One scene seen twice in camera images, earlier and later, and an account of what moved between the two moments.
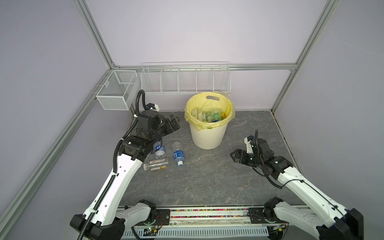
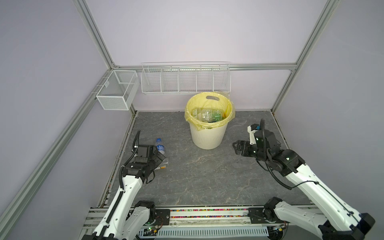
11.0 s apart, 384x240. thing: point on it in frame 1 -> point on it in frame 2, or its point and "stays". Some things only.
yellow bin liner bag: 208,101 stays
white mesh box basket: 119,90 stays
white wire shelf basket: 186,77 stays
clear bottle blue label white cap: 216,115 stays
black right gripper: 238,151 -> 246,145
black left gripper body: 156,135 -> 155,161
